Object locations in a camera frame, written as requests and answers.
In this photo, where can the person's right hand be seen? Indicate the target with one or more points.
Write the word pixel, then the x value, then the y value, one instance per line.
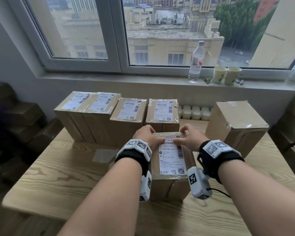
pixel 195 138

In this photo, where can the person's left hand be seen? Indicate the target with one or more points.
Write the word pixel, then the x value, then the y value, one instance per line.
pixel 142 135

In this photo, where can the person's left fingers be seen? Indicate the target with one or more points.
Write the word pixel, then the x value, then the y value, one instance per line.
pixel 154 132

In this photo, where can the person's right fingers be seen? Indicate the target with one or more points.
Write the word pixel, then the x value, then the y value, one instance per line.
pixel 185 131

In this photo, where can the white shipping label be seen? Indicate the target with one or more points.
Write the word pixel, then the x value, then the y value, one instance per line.
pixel 172 157

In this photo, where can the small labelled cardboard box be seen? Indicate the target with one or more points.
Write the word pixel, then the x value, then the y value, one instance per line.
pixel 169 181

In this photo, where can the person's left forearm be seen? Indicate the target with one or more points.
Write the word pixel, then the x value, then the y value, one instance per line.
pixel 105 196

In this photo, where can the person's right forearm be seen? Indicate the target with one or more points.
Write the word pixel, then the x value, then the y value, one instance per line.
pixel 258 196

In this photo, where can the white radiator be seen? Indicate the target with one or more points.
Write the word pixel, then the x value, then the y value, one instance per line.
pixel 195 113

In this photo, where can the left wrist marker band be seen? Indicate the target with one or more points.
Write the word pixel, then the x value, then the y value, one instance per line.
pixel 137 151

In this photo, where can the wrist marker band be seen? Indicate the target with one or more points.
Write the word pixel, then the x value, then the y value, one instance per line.
pixel 137 151
pixel 217 152

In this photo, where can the right wrist marker band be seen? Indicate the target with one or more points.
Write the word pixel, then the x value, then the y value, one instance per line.
pixel 217 152

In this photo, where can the taped cardboard box without label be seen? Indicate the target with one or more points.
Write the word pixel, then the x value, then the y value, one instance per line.
pixel 236 125

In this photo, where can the scattered green seeds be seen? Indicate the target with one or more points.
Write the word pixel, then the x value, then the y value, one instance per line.
pixel 206 80

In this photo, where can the clear label backing sheet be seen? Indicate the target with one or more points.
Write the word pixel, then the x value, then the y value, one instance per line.
pixel 103 156

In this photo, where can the paper cup with green print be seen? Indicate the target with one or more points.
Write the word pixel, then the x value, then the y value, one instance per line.
pixel 232 75
pixel 219 74

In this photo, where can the clear plastic water bottle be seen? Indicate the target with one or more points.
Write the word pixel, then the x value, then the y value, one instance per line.
pixel 195 62

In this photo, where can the brown pile of cardboard boxes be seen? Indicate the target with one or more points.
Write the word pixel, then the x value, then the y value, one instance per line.
pixel 291 125

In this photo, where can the dark pile of cardboard boxes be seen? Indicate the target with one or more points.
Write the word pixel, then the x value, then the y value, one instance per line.
pixel 12 125

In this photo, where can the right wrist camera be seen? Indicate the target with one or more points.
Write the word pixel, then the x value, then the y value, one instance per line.
pixel 198 181

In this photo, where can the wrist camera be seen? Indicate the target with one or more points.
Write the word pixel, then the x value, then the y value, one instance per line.
pixel 198 181
pixel 145 185

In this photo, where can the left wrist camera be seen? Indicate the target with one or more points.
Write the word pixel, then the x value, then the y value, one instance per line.
pixel 145 185

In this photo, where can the white window frame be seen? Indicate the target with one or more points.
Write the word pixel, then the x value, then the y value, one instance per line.
pixel 115 46

